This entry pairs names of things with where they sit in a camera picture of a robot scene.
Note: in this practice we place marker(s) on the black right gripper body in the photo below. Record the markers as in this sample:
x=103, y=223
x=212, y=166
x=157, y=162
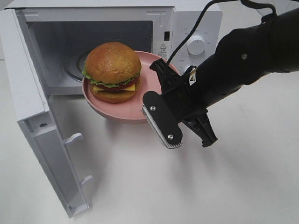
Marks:
x=175, y=93

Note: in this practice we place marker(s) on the white timer knob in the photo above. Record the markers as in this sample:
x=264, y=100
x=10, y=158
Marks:
x=189, y=69

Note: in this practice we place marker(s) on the toy hamburger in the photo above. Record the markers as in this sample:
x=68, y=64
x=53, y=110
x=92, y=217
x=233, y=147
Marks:
x=113, y=72

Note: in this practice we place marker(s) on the white microwave door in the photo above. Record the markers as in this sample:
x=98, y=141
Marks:
x=36, y=118

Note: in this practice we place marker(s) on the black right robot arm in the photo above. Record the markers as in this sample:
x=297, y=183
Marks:
x=241, y=58

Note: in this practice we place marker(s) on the white upper power knob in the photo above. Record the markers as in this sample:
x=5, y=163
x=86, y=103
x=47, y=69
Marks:
x=196, y=44

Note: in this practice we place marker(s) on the white warning label sticker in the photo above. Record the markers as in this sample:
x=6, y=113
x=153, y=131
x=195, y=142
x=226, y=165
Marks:
x=164, y=49

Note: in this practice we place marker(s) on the glass microwave turntable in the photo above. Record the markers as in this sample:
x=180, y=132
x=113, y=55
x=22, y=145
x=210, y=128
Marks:
x=73, y=64

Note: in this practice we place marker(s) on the white microwave oven body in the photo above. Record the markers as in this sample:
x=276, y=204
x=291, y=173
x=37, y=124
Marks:
x=56, y=27

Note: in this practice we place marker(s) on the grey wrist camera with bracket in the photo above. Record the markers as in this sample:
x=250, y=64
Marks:
x=161, y=120

